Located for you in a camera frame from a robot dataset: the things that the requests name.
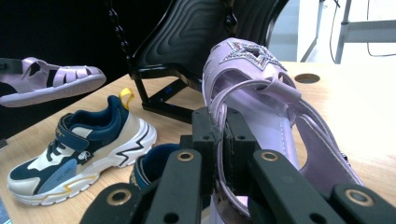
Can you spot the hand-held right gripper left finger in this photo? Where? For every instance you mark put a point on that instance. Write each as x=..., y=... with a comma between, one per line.
x=210, y=155

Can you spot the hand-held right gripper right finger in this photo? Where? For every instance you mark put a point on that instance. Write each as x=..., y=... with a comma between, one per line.
x=236, y=155

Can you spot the purple star sandal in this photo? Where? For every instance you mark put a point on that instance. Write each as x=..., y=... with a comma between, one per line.
x=62, y=90
x=274, y=124

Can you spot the navy and white sneaker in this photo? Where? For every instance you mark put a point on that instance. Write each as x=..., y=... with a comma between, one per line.
x=155, y=161
x=93, y=155

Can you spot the red and black shoe rack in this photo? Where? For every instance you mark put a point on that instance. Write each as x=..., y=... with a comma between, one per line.
x=186, y=37

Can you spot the white metal table frame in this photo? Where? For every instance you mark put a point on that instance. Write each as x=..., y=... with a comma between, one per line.
x=370, y=31

